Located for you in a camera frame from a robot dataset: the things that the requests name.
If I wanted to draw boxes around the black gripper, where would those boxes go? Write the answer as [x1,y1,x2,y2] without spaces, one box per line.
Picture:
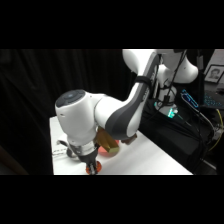
[79,152,100,175]

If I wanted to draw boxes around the steel measuring cup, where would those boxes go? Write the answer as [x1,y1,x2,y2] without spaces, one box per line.
[52,146,78,160]

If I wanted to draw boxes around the black robot stand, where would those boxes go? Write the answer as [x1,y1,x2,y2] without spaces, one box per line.
[138,97,216,175]

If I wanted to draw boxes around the small green light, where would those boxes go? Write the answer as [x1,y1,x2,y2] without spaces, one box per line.
[167,107,177,120]

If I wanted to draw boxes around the black curtain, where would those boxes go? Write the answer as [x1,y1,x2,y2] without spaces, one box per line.
[0,49,134,176]

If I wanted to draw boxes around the blue lit device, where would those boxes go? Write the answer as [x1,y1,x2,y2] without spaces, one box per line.
[180,88,201,111]

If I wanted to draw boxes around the black upright pole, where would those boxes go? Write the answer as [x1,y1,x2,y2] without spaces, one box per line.
[195,49,205,103]

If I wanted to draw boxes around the framed portrait picture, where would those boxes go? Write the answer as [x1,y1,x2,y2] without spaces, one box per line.
[203,64,224,85]

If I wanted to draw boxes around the tan wrist camera box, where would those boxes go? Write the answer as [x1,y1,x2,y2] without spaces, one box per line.
[96,127,121,155]

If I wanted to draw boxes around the black camera cable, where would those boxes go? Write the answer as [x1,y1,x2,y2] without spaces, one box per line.
[146,49,188,121]

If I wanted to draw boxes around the yellow cable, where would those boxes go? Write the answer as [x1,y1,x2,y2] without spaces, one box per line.
[207,108,224,152]

